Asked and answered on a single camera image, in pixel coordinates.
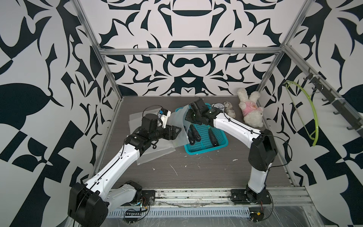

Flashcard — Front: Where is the translucent zip-top bag top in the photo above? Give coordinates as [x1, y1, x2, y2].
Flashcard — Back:
[167, 105, 191, 148]

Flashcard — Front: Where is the translucent zip-top bag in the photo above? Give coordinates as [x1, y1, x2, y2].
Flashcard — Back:
[130, 111, 173, 141]
[167, 105, 191, 148]
[137, 139, 175, 165]

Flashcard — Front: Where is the teal plastic basket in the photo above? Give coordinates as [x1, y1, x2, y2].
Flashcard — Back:
[174, 103, 229, 156]

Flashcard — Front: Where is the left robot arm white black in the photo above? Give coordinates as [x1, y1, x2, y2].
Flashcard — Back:
[68, 109, 181, 227]

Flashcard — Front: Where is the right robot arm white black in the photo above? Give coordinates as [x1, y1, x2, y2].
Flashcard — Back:
[185, 98, 278, 194]

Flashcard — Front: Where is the translucent zip-top bag middle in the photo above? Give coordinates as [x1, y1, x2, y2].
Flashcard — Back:
[130, 111, 173, 141]

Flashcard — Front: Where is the dark eggplant three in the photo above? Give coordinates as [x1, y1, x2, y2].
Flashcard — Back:
[190, 124, 201, 142]

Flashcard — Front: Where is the translucent zip-top bag bottom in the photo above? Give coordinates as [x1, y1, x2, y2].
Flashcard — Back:
[137, 139, 175, 165]

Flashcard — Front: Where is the dark eggplant two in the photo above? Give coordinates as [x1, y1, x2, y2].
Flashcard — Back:
[186, 129, 196, 146]

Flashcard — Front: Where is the dark eggplant five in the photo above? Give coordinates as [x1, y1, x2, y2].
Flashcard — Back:
[208, 128, 219, 147]

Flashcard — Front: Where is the small white round clock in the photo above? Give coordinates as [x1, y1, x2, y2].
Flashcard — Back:
[212, 103, 225, 109]

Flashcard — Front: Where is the white plush bunny pink shirt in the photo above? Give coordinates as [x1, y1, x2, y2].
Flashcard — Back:
[237, 88, 264, 128]

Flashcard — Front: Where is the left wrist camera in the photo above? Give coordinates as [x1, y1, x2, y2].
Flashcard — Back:
[159, 108, 172, 128]

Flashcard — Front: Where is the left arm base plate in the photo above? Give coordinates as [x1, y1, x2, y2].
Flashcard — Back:
[132, 190, 156, 206]

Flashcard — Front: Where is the aluminium frame rail front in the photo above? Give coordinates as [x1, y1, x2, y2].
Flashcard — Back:
[72, 186, 315, 211]

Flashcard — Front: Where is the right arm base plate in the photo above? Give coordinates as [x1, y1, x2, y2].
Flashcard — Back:
[230, 187, 272, 205]

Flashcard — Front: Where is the black wall hook rack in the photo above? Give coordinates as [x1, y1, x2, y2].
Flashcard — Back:
[304, 68, 363, 137]

